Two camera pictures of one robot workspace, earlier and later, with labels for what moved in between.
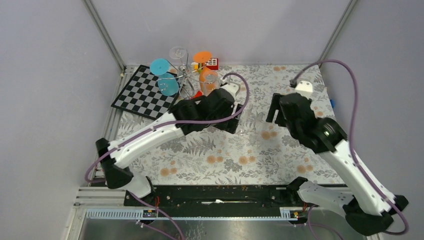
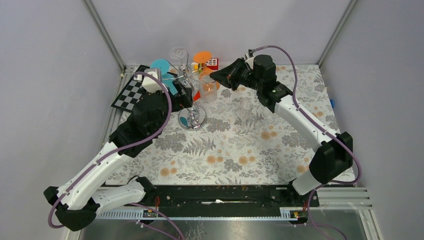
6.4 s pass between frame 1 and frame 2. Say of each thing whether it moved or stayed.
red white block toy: stayed
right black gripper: moved
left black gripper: moved
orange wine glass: stayed
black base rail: stayed
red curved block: stayed
